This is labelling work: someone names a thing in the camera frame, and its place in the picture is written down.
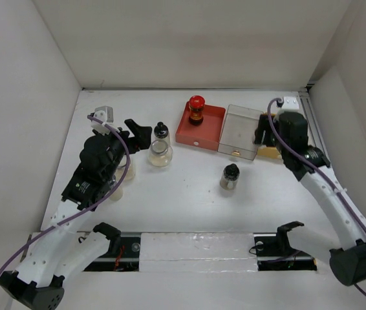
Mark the clear plastic tray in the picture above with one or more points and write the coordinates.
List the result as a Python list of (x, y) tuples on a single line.
[(238, 132)]

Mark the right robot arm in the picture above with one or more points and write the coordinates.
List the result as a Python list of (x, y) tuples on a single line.
[(346, 256)]

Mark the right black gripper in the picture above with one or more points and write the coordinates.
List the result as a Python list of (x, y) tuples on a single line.
[(264, 124)]

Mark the small white bottle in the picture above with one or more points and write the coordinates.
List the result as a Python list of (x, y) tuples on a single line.
[(116, 192)]

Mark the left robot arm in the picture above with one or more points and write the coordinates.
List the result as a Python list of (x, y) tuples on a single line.
[(39, 281)]

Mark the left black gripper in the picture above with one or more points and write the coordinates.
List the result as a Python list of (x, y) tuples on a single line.
[(141, 134)]

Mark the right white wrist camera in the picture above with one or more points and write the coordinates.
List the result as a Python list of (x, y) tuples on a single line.
[(287, 104)]

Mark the black-capped glass bottle left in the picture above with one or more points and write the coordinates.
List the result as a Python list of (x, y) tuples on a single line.
[(161, 132)]

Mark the yellow tray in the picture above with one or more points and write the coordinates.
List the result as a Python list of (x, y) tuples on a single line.
[(269, 152)]

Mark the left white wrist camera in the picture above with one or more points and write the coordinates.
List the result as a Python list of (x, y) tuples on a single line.
[(106, 116)]

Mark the red-capped sauce bottle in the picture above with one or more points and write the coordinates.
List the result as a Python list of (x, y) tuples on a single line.
[(196, 107)]

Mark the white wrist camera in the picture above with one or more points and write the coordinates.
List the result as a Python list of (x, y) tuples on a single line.
[(106, 116), (287, 104)]

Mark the red tray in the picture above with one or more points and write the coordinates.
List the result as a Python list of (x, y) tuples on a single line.
[(207, 134)]

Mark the black-capped spice bottle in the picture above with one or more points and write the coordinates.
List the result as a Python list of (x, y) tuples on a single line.
[(230, 177)]

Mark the wide clear glass jar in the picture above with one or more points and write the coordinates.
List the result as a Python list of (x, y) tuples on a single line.
[(160, 153)]

